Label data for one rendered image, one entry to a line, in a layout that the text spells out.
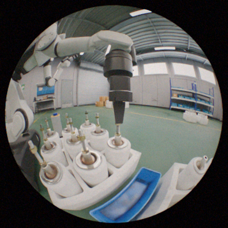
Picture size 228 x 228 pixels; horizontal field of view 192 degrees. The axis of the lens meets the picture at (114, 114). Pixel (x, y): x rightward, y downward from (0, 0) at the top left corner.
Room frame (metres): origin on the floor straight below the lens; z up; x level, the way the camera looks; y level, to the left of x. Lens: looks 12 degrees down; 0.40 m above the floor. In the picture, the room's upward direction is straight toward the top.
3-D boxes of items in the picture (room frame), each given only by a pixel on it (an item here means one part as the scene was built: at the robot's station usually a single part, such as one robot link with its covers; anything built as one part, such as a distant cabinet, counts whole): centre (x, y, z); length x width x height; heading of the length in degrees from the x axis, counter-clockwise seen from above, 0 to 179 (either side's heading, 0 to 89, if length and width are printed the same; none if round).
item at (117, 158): (0.20, -0.01, 0.16); 0.10 x 0.10 x 0.18
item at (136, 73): (5.72, -1.31, 2.95); 1.90 x 0.08 x 1.00; 46
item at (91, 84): (5.71, 1.68, 1.55); 3.20 x 0.12 x 3.10; 136
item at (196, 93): (1.80, -4.73, 0.97); 3.68 x 0.64 x 1.94; 46
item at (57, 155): (0.11, 0.23, 0.16); 0.10 x 0.10 x 0.18
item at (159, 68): (4.05, -3.04, 2.95); 1.90 x 0.08 x 1.00; 46
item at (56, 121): (0.33, 0.42, 0.16); 0.07 x 0.07 x 0.31; 47
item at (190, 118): (0.93, -2.18, 0.09); 0.39 x 0.39 x 0.18; 53
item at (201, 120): (0.57, -2.62, 0.09); 0.39 x 0.39 x 0.18; 49
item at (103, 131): (0.28, 0.07, 0.25); 0.08 x 0.08 x 0.01
